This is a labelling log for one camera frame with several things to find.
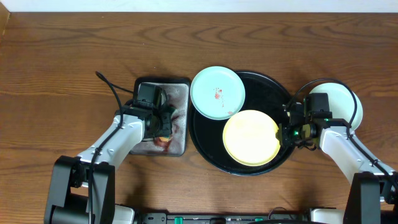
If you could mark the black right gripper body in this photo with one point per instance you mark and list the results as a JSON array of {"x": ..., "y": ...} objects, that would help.
[{"x": 294, "y": 135}]

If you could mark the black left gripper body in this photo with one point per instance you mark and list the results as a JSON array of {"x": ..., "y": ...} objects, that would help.
[{"x": 164, "y": 126}]

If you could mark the green scrub sponge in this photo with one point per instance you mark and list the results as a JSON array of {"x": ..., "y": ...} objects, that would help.
[{"x": 166, "y": 137}]

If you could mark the yellow plate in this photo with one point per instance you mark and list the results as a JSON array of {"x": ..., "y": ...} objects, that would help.
[{"x": 249, "y": 137}]

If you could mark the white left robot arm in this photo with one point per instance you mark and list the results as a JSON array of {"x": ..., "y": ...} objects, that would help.
[{"x": 82, "y": 188}]

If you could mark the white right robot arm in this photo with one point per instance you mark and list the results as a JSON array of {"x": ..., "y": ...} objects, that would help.
[{"x": 372, "y": 181}]

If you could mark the black rectangular tray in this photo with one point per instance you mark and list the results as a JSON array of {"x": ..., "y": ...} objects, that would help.
[{"x": 175, "y": 92}]

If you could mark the round black serving tray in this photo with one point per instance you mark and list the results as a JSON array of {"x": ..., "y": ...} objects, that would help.
[{"x": 264, "y": 94}]

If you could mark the mint green plate with stain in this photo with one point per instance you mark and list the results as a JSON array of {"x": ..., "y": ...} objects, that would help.
[{"x": 217, "y": 92}]

